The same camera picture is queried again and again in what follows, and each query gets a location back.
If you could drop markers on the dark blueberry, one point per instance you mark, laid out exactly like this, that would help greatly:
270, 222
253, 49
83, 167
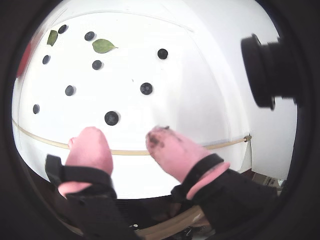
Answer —
162, 53
69, 90
146, 88
97, 64
36, 109
62, 28
111, 118
89, 36
46, 59

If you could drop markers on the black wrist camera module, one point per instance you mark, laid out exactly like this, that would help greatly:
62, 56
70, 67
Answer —
265, 72

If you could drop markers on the white backdrop board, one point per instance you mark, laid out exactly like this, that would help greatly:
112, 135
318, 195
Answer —
275, 140

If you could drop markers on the medium green leaf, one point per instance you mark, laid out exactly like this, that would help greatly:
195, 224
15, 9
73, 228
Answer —
102, 46

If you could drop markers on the red collapsible silicone cup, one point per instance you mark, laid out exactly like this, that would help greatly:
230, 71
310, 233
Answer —
25, 60

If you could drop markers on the thin wooden stick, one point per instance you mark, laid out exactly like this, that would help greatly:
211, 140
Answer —
130, 152

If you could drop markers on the pink covered gripper finger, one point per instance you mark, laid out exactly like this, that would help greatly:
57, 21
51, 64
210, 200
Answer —
87, 150
175, 155

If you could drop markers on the light wooden plank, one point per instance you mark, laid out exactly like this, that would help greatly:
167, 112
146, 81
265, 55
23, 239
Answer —
175, 222

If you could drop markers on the large dark green leaf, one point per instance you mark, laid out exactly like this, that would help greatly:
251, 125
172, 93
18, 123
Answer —
52, 38

